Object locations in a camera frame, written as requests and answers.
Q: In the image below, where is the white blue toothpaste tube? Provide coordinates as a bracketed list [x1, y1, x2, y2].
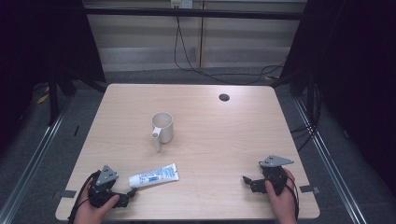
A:
[128, 162, 180, 190]

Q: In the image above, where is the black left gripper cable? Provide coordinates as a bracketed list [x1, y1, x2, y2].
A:
[67, 170, 101, 224]

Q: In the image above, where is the person's left hand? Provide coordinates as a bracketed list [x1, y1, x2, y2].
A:
[73, 177, 121, 224]

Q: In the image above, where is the long black hanging cable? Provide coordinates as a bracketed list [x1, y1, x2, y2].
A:
[173, 6, 288, 86]

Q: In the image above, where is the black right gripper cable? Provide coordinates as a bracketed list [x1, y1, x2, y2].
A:
[285, 173, 301, 220]

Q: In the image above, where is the white cup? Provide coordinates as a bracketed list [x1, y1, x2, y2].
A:
[150, 111, 175, 153]

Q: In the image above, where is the yellow floor tape scrap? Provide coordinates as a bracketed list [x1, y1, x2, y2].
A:
[35, 92, 50, 105]

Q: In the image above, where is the black metal stand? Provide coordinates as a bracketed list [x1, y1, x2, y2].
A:
[46, 73, 108, 127]

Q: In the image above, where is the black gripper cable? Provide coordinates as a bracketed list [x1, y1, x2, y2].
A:
[67, 170, 101, 224]
[285, 173, 301, 220]

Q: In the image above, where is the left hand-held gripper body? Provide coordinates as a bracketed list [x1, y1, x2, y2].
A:
[88, 164, 123, 209]

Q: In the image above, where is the black floor cable bundle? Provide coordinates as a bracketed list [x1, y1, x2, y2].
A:
[290, 83, 323, 153]

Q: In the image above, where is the white wall outlet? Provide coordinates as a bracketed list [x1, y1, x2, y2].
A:
[170, 0, 194, 9]

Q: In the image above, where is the metal floor rail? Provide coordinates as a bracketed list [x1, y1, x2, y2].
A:
[0, 94, 74, 224]
[293, 97, 368, 224]

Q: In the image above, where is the black curtain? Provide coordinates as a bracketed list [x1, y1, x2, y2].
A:
[0, 0, 106, 157]
[279, 0, 396, 200]

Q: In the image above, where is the black horizontal frame bar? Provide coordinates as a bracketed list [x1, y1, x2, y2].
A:
[81, 7, 309, 21]

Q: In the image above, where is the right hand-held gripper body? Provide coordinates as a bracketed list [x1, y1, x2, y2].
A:
[258, 154, 295, 196]

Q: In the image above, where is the grey tape piece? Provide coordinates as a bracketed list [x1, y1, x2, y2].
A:
[51, 189, 78, 200]
[299, 184, 320, 194]

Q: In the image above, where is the person's right hand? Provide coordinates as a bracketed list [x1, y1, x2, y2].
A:
[264, 167, 299, 224]

